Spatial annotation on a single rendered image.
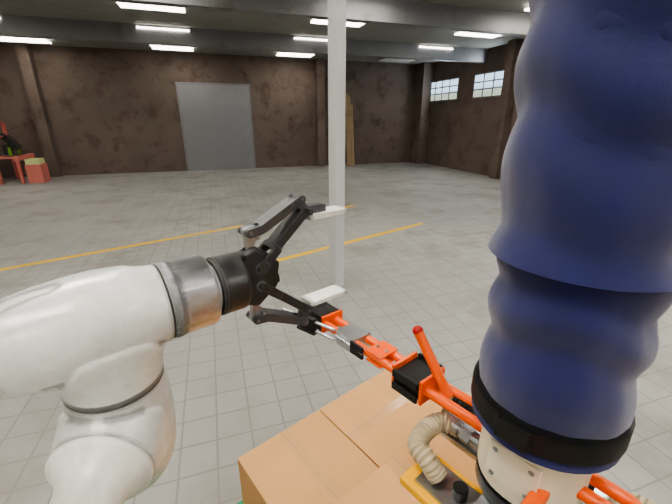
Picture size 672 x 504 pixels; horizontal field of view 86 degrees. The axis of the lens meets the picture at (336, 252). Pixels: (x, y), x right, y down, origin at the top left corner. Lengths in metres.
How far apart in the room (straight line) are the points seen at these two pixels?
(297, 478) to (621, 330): 1.25
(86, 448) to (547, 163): 0.57
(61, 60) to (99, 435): 15.25
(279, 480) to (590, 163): 1.40
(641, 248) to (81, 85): 15.30
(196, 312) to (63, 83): 15.18
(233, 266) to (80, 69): 15.04
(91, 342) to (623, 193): 0.54
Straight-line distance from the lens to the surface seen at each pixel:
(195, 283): 0.43
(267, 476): 1.59
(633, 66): 0.48
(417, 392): 0.84
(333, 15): 3.81
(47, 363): 0.42
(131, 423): 0.47
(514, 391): 0.61
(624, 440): 0.68
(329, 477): 1.57
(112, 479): 0.47
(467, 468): 1.12
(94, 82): 15.32
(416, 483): 0.83
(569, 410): 0.60
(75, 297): 0.41
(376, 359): 0.91
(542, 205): 0.49
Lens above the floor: 1.78
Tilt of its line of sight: 20 degrees down
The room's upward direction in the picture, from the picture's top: straight up
